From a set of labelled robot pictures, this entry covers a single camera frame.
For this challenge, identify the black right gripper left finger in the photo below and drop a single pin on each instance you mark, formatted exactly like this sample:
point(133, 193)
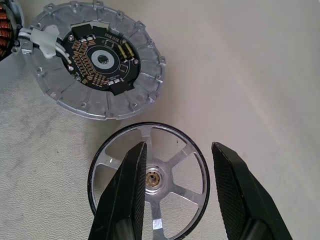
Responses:
point(122, 200)

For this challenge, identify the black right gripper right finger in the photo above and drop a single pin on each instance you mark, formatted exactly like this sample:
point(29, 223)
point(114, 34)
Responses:
point(242, 200)

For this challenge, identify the silver spoked rotor wheel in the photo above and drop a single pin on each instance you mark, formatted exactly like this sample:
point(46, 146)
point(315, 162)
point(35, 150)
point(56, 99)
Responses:
point(162, 175)

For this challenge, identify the grey motor stator housing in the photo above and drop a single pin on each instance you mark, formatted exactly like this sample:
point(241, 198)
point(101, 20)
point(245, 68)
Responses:
point(5, 25)

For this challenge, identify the round grey circuit board cover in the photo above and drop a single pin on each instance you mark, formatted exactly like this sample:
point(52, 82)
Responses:
point(100, 100)

